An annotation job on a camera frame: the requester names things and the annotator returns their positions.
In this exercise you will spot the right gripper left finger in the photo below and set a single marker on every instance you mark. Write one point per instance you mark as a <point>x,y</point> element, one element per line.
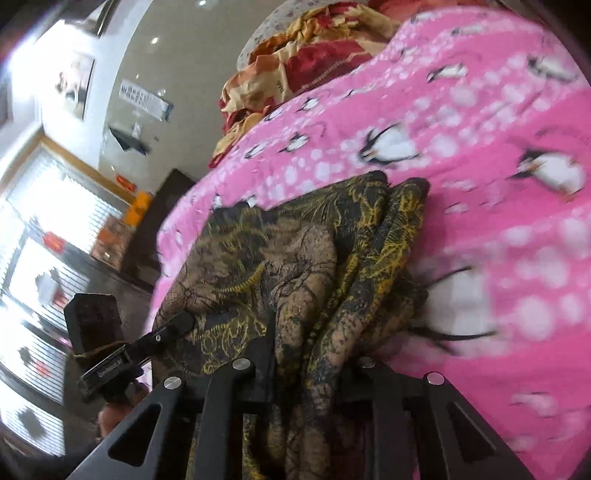
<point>183,430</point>

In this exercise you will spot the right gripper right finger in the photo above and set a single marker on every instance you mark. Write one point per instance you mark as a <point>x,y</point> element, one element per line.
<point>424,428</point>

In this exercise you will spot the brown batik patterned garment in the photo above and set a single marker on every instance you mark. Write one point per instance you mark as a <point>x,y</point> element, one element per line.
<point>327,275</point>

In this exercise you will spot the person's left hand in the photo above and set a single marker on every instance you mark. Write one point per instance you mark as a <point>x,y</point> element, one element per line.
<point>113,413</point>

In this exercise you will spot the dark wooden cabinet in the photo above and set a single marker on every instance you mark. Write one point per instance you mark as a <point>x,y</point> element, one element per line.
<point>140,264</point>

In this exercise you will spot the pink penguin bedspread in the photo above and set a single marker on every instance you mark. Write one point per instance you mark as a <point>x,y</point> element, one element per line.
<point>492,110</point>

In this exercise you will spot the red yellow crumpled blanket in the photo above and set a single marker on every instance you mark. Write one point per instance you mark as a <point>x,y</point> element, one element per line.
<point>322,44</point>

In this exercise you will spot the dark cloth hanging on wall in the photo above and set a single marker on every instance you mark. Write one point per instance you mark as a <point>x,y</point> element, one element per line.
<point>127,142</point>

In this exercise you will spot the wall calendar poster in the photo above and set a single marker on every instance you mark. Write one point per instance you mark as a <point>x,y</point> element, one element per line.
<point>145,101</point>

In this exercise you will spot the framed wall picture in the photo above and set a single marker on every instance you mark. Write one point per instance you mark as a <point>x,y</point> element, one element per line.
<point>73,81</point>

